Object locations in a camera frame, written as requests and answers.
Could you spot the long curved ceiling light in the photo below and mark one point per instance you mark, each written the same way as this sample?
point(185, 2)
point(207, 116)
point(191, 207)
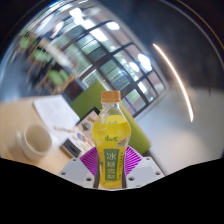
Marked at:
point(180, 80)

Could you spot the group of green-seated wooden chairs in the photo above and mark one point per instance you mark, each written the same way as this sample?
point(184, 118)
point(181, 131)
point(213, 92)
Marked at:
point(55, 77)

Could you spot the white paper sheet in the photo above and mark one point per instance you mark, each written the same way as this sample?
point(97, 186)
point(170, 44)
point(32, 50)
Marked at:
point(55, 111)

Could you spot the yellow drink bottle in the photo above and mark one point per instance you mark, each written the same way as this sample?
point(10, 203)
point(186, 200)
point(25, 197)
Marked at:
point(111, 140)

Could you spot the green upholstered bench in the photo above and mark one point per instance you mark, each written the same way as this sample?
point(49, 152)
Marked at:
point(86, 98)

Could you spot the small dark box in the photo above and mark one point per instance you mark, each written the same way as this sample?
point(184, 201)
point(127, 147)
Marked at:
point(70, 148)

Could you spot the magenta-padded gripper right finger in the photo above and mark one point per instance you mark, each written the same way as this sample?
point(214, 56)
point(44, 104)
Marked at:
point(145, 171)

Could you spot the white mug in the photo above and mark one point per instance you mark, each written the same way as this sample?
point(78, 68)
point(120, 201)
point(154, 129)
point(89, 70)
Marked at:
point(35, 141)

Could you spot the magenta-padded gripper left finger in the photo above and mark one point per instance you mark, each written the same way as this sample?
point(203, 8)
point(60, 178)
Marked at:
point(75, 173)

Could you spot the group of pendant lamps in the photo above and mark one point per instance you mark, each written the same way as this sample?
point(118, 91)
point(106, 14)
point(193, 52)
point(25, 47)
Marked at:
point(145, 62)

